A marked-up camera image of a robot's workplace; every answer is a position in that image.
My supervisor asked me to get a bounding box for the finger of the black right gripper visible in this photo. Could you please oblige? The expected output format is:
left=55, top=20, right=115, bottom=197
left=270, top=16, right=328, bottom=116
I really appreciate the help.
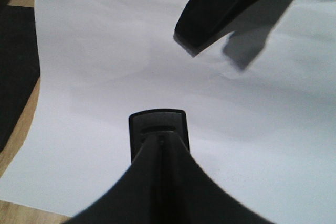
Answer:
left=174, top=0, right=258, bottom=56

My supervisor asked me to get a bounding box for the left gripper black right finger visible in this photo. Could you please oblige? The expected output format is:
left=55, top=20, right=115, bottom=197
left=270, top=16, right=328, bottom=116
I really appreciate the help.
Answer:
left=160, top=132, right=269, bottom=223

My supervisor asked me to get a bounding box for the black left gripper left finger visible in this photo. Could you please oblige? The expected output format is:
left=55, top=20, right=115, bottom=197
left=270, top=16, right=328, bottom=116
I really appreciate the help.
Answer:
left=66, top=135, right=160, bottom=223

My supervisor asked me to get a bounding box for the white paper sheet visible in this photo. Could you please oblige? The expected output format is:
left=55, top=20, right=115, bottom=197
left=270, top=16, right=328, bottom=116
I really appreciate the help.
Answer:
left=1, top=0, right=335, bottom=223

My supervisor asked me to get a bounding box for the black and orange stapler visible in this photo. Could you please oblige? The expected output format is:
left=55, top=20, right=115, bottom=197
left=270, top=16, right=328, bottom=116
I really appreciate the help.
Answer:
left=129, top=109, right=190, bottom=161

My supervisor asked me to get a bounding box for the wooden desk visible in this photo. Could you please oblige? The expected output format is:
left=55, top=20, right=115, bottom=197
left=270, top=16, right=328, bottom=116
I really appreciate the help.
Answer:
left=0, top=0, right=77, bottom=224

